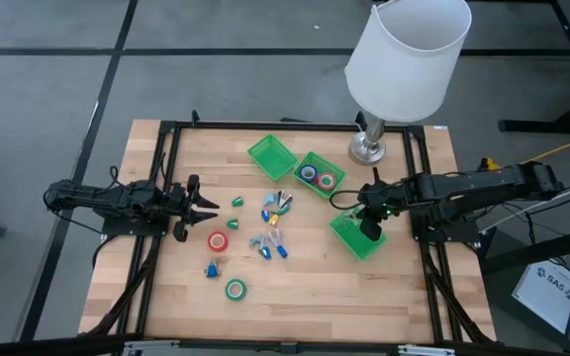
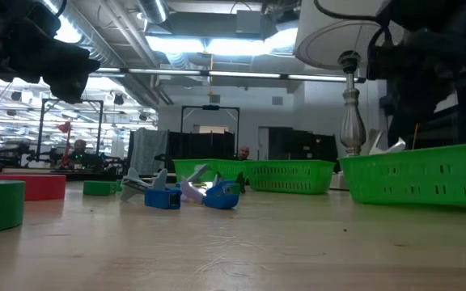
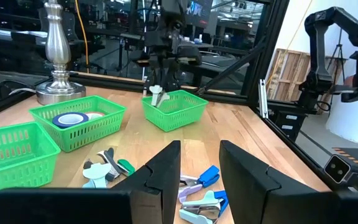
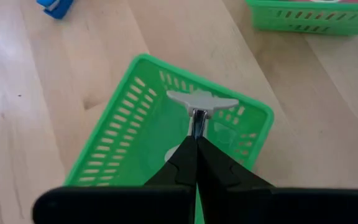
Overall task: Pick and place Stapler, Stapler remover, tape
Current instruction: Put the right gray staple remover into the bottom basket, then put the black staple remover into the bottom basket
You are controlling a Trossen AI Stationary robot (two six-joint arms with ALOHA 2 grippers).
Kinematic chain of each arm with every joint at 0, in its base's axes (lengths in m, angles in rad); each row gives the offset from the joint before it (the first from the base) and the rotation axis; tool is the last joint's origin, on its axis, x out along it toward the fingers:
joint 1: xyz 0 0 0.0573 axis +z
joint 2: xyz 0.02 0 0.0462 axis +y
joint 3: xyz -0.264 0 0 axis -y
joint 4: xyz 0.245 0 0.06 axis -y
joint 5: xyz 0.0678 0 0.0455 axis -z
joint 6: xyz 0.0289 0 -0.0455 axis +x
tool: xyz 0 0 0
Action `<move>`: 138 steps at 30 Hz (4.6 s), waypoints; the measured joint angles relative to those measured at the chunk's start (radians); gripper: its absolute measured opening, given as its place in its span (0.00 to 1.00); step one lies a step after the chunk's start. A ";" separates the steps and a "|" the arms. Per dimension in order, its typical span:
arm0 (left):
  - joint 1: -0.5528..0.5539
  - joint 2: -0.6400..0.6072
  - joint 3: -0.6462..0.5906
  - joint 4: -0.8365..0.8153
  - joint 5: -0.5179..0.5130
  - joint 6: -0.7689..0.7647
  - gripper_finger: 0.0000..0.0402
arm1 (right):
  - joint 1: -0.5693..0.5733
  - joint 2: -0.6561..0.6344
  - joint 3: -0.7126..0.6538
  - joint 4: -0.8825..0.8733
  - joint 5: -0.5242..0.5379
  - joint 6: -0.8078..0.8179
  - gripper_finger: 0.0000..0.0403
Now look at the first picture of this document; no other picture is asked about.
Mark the purple staple remover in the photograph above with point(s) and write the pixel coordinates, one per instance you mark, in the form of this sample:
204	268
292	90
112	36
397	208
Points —
275	238

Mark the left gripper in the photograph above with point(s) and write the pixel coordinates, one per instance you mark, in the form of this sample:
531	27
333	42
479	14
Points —
178	203

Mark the black camera mount rail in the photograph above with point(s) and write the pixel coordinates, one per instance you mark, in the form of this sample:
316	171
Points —
339	346

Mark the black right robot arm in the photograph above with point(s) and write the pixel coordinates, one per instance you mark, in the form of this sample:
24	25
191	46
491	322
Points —
463	188

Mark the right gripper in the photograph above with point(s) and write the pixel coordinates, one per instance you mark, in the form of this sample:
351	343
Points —
371	230

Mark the dark blue tape roll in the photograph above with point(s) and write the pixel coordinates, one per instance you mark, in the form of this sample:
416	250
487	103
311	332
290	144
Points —
302	173

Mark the black desk leg frame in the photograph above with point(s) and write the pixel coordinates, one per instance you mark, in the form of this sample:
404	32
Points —
537	126

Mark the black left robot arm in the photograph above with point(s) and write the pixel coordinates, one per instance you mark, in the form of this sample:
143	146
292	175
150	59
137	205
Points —
92	198

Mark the green mini stapler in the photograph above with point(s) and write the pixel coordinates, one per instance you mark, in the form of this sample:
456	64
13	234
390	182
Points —
237	202
233	224

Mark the blue clip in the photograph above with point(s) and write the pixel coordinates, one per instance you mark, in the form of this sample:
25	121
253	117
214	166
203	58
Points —
215	262

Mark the red tape roll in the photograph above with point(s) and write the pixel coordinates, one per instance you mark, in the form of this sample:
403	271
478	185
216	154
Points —
319	181
210	241

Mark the black floor beam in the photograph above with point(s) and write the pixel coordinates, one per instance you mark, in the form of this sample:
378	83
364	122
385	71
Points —
537	252

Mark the green binder clip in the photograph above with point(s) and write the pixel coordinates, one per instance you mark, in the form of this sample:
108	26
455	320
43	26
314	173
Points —
284	209

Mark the green tape roll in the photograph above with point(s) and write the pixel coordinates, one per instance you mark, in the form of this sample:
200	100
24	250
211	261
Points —
227	290

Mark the green plastic basket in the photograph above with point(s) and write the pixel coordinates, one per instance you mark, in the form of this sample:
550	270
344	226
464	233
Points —
351	240
322	163
272	158

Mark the white shade silver table lamp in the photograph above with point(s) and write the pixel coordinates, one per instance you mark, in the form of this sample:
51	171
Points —
404	64

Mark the white printed cardboard box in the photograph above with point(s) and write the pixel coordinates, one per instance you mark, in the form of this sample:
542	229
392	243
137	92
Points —
542	296

